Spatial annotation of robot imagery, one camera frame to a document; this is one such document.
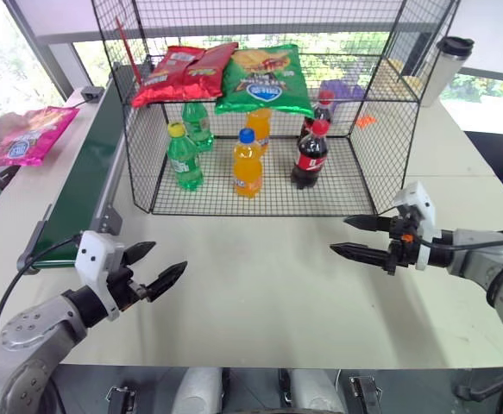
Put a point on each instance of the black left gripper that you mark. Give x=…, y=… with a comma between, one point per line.
x=123, y=286

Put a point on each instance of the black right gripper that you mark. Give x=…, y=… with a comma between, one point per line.
x=404, y=254

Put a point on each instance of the pink chips bag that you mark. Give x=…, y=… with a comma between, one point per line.
x=27, y=138

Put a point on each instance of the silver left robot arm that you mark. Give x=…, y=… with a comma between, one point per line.
x=27, y=340

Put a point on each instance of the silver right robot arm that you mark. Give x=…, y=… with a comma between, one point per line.
x=475, y=254

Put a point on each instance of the green conveyor belt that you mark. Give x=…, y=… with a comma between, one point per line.
x=83, y=172

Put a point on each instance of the grey plastic box with ports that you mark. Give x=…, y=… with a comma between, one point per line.
x=91, y=92

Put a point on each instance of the person's bare hand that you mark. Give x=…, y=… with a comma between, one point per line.
x=11, y=123

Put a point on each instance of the cola bottle red cap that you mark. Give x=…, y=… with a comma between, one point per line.
x=322, y=113
x=309, y=159

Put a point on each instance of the green soda bottle yellow cap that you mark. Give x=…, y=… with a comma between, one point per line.
x=184, y=164

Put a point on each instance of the small orange object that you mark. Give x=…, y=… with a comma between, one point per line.
x=364, y=121

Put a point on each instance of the grey rounded robot leg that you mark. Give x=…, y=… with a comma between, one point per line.
x=199, y=390
x=316, y=390

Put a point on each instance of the orange soda bottle blue cap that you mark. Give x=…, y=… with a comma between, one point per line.
x=247, y=168

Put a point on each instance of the black metal table latch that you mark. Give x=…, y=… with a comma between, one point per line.
x=364, y=388
x=119, y=397

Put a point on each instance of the purple snack bag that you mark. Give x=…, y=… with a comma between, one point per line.
x=341, y=90

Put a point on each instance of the yellow box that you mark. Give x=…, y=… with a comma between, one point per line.
x=410, y=82

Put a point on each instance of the white tumbler black lid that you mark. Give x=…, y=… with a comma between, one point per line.
x=441, y=73

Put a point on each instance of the green chips bag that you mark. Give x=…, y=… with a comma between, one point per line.
x=264, y=86

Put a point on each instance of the wide red chips bag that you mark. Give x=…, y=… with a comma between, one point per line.
x=165, y=73

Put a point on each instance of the narrow red chips bag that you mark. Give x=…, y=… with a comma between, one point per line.
x=210, y=64

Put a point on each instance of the red plastic stick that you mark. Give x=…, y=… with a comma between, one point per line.
x=127, y=45

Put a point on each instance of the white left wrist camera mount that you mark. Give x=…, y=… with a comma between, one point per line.
x=96, y=254

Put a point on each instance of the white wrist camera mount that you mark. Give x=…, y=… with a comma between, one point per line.
x=96, y=254
x=423, y=202

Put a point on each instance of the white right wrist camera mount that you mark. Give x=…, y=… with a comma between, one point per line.
x=423, y=202

